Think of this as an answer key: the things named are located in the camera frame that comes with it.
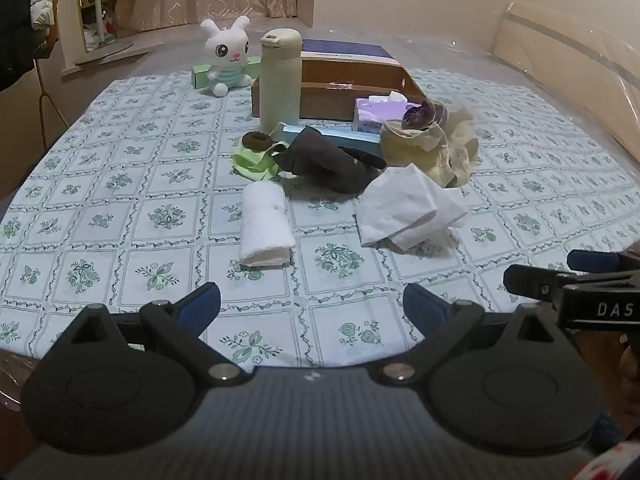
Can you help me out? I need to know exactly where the light blue face mask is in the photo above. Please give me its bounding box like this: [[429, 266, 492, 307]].
[[272, 121, 383, 158]]

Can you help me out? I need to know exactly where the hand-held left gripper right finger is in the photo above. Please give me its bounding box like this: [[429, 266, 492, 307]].
[[377, 282, 576, 387]]

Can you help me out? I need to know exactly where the brown cardboard box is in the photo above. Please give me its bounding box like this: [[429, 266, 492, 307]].
[[251, 57, 427, 122]]

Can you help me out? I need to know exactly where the small green box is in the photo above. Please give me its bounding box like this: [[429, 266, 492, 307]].
[[192, 55, 263, 89]]

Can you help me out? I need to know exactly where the red patterned clothing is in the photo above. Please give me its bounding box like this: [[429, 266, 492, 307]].
[[570, 439, 640, 480]]

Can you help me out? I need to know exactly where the cream thermos bottle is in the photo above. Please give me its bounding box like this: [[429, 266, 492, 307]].
[[259, 28, 303, 134]]

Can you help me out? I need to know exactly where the white thin cloth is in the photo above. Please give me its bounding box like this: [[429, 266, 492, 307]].
[[354, 162, 469, 252]]

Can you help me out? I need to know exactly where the white plush rabbit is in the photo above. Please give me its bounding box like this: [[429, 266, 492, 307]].
[[200, 16, 254, 97]]

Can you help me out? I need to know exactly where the white towel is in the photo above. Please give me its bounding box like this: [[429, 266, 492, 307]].
[[239, 181, 297, 268]]

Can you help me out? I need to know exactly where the thin metal rack leg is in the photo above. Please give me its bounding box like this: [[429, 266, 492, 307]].
[[34, 57, 72, 151]]

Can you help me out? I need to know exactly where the blue and white flat box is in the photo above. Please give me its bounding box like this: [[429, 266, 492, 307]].
[[301, 39, 402, 68]]

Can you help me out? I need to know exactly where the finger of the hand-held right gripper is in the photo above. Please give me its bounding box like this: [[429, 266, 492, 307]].
[[502, 264, 563, 306], [567, 250, 640, 273]]

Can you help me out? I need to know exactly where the plastic wrapped headboard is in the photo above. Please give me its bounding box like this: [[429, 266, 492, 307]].
[[492, 0, 640, 128]]

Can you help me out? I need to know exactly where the green floral tablecloth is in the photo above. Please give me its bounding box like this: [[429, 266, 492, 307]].
[[0, 69, 640, 376]]

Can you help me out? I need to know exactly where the purple tissue pack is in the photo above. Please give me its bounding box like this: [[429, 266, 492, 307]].
[[352, 91, 409, 135]]

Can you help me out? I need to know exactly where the light green cloth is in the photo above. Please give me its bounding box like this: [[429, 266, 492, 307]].
[[231, 141, 291, 181]]

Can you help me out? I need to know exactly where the cream cloth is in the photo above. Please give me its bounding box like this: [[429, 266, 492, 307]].
[[379, 102, 480, 189]]

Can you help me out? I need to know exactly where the brown hair scrunchie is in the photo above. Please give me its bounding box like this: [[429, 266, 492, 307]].
[[242, 130, 274, 152]]

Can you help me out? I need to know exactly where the black cloth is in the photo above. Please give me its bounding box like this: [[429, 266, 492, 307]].
[[272, 126, 388, 196]]

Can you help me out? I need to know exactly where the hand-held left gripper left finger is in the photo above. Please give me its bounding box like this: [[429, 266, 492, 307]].
[[62, 282, 251, 387]]

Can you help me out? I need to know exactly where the purple scrunchie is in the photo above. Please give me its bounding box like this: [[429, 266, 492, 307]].
[[402, 101, 436, 131]]

